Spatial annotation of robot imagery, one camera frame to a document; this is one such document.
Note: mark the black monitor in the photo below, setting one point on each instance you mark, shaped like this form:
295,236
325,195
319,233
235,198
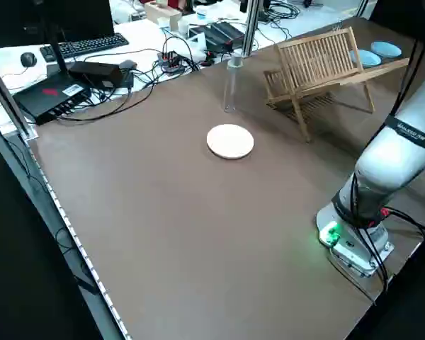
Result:
39,17

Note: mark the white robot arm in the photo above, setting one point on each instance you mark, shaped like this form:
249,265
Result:
382,166

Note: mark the aluminium frame rail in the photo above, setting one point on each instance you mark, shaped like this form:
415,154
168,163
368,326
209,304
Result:
7,99

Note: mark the black computer mouse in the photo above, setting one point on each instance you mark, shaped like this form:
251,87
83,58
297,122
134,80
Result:
28,59

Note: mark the blue round plate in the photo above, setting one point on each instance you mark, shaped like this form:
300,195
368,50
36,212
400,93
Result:
368,59
386,49

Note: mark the pale round plate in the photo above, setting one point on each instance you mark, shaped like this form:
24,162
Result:
230,141

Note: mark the black box red logo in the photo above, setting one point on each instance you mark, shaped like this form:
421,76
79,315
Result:
49,97

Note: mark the black power adapter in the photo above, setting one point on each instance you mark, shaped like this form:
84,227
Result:
99,72

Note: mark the aluminium post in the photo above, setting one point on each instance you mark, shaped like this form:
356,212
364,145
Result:
250,25

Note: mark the white cup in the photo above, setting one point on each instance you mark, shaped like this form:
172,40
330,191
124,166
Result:
183,26

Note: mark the clear bottle grey cap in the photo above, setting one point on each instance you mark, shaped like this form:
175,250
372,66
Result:
230,85

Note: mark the usb hub with plugs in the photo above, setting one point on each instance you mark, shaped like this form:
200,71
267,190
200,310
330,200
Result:
170,62

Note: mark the black keyboard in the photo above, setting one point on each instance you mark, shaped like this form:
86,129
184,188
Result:
88,44

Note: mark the pale wooden box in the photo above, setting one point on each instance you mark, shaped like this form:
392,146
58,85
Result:
161,14

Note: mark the wooden dish rack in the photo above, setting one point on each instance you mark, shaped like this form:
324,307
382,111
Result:
315,60

